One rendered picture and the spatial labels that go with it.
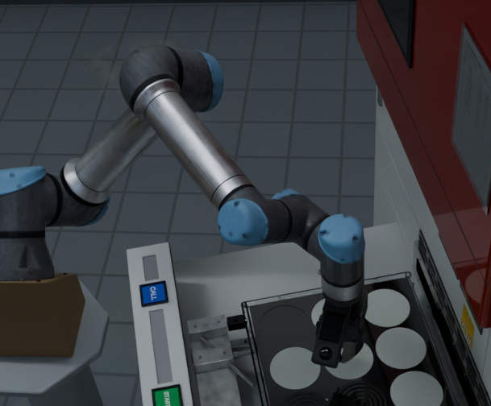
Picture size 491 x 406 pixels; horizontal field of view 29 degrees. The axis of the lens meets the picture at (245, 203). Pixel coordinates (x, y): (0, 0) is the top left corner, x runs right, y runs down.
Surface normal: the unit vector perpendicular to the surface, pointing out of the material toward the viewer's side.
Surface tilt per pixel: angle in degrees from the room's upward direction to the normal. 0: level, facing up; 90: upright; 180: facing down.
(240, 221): 54
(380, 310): 1
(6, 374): 0
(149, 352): 0
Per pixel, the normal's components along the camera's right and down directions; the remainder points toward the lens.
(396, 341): -0.08, -0.69
